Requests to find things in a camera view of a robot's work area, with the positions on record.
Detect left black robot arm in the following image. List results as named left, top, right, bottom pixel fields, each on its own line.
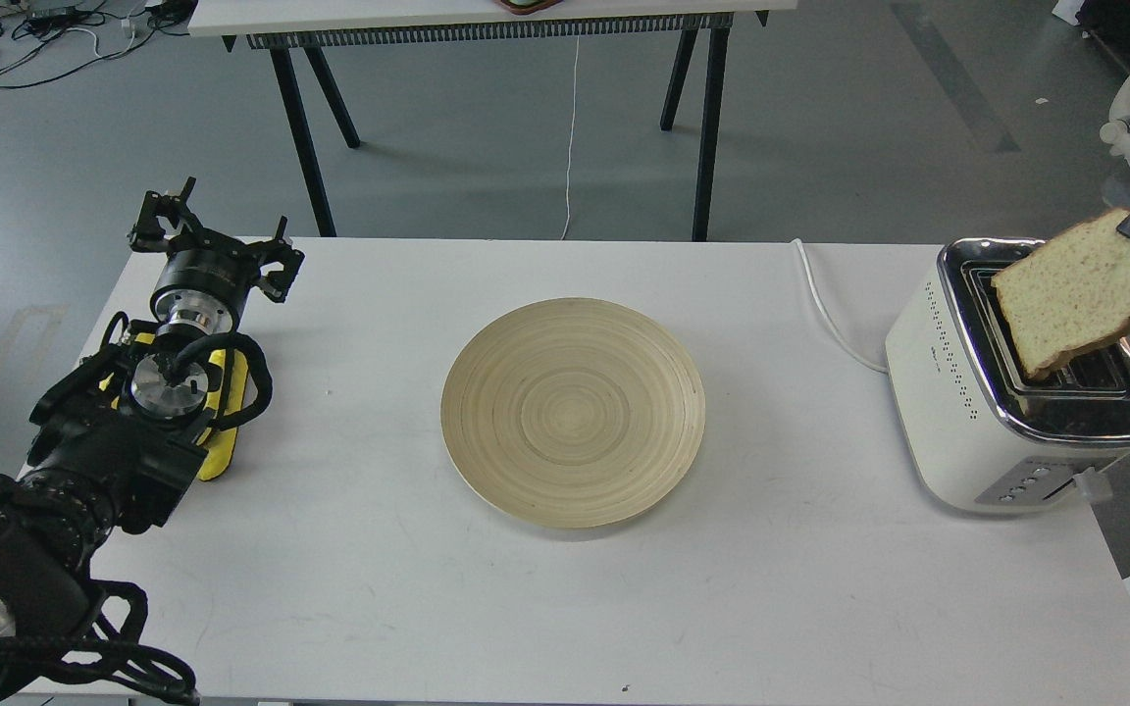
left=0, top=178, right=304, bottom=705

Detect round wooden plate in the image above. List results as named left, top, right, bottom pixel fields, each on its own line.
left=440, top=298, right=707, bottom=530

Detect brown object on background table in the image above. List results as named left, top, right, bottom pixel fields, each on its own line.
left=496, top=0, right=560, bottom=15

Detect background white table black legs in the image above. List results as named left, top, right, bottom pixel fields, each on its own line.
left=185, top=1, right=796, bottom=242

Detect slice of bread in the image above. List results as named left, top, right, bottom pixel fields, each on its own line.
left=992, top=209, right=1130, bottom=381

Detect white toaster power cable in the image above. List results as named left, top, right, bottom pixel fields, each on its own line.
left=791, top=238, right=892, bottom=375

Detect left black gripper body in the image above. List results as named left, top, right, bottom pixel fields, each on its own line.
left=151, top=230, right=259, bottom=335

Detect white hanging cable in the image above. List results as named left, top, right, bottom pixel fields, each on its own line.
left=560, top=35, right=582, bottom=242

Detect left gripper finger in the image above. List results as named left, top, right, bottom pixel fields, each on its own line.
left=128, top=176, right=200, bottom=254
left=251, top=216, right=305, bottom=303

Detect white chrome toaster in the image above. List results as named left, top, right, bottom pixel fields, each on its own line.
left=885, top=238, right=1130, bottom=515

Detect floor cables and power strips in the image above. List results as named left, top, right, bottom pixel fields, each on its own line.
left=0, top=0, right=195, bottom=99

